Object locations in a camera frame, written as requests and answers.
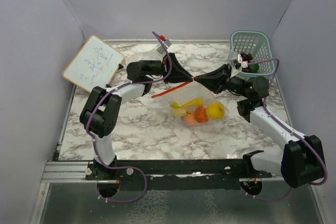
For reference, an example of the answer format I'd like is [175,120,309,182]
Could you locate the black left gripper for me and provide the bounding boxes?
[145,52,194,84]

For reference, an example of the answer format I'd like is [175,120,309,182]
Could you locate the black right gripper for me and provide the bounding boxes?
[195,63,249,99]

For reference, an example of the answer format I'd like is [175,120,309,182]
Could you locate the orange zip clear bag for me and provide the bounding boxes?
[151,81,228,127]

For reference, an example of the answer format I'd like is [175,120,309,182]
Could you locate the purple fake grapes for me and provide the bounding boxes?
[240,52,253,73]

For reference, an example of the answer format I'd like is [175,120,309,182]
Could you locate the dark green fake vegetable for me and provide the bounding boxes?
[249,64,259,73]

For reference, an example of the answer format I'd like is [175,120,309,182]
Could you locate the blue zip clear bag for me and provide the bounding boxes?
[125,48,164,65]

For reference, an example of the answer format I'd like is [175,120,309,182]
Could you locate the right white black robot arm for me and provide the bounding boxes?
[194,64,328,188]

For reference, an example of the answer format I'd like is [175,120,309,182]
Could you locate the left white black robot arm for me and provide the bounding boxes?
[80,53,193,179]

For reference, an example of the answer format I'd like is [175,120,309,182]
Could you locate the fake yellow banana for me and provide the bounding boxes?
[181,98,204,108]

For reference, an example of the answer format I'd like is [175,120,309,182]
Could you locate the fake yellow lemon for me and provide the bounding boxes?
[205,102,225,121]

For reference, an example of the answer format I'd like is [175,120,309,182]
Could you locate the fake orange tomato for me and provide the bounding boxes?
[194,106,208,123]

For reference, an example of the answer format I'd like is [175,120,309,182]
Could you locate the fake tan pear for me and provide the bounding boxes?
[170,107,187,117]

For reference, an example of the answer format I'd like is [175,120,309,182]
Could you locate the fake pink peach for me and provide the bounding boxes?
[182,111,197,127]

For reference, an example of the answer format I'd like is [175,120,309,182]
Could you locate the teal plastic basket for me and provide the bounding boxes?
[230,30,276,80]

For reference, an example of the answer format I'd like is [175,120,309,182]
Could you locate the yellow framed whiteboard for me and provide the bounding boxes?
[62,35,124,93]

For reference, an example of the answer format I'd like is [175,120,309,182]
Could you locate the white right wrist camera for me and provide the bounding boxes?
[228,52,248,71]

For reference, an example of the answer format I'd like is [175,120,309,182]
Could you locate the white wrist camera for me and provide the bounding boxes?
[228,52,248,71]
[156,39,172,57]

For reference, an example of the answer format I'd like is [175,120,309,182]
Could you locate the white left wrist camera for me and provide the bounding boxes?
[156,39,172,57]

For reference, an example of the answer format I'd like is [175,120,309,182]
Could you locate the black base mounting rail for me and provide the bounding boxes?
[86,158,271,191]

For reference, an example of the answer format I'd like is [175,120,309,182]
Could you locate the aluminium extrusion rail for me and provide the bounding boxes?
[43,152,282,183]

